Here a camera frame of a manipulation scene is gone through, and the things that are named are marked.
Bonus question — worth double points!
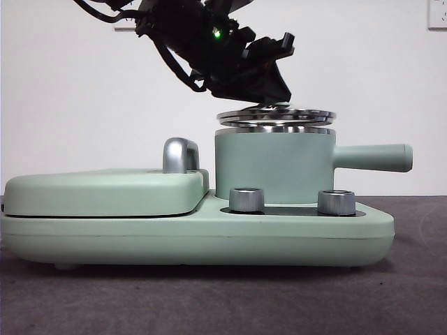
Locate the green pot with stick handle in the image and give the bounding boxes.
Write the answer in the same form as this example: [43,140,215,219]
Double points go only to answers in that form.
[213,125,414,205]

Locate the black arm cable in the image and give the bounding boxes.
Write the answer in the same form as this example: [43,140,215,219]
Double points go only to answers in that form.
[71,0,140,24]
[153,38,209,94]

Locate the glass lid with green knob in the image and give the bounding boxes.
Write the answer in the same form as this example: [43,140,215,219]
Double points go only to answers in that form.
[216,103,337,127]

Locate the green breakfast machine base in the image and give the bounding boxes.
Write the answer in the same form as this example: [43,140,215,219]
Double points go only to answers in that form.
[0,204,397,271]

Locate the white wall socket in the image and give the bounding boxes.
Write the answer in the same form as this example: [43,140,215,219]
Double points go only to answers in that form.
[113,20,140,32]
[427,0,447,31]

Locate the silver control knob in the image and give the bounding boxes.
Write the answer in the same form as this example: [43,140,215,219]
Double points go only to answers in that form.
[317,189,356,216]
[228,187,265,213]

